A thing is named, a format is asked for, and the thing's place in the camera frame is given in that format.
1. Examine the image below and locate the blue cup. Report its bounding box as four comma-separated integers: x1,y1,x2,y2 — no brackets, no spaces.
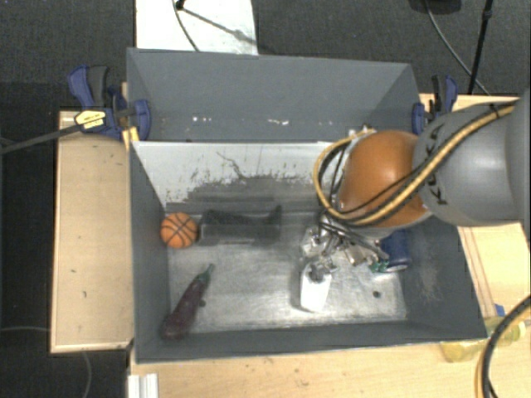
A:
378,227,414,274

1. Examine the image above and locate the pale wood board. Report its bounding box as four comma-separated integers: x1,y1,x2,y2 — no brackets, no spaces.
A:
50,109,136,354

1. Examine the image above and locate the grey metal bin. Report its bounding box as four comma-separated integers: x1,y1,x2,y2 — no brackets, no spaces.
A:
125,46,489,365

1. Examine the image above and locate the orange toy basketball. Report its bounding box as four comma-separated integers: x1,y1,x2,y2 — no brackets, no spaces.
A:
159,211,199,250

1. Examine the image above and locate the purple toy eggplant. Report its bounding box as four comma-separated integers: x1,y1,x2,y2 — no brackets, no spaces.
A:
160,263,217,342

